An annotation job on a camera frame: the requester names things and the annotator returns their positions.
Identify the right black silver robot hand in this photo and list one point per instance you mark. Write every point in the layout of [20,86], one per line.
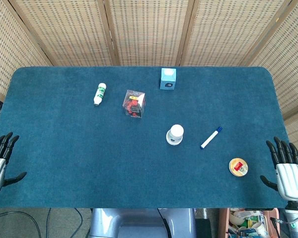
[291,181]

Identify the white paper cup blue flower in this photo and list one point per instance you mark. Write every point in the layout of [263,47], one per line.
[176,131]

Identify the round tin red label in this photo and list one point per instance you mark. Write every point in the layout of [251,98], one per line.
[238,166]

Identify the crate of assorted items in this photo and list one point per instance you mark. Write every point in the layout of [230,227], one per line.
[248,224]

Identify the white marker blue cap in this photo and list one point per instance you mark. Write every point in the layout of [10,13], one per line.
[209,139]

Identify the blue carpet table mat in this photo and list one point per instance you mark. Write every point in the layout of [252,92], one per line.
[89,153]

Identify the woven bamboo screen panel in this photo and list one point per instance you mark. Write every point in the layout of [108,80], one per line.
[69,32]
[293,62]
[5,49]
[149,32]
[226,32]

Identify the white bottle green label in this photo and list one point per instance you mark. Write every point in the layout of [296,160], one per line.
[99,95]

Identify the silver-blue robot torso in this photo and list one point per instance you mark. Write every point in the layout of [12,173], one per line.
[139,223]

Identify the clear box red contents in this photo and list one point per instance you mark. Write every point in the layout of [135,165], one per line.
[134,104]

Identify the light blue carton box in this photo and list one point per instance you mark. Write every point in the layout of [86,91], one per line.
[168,80]

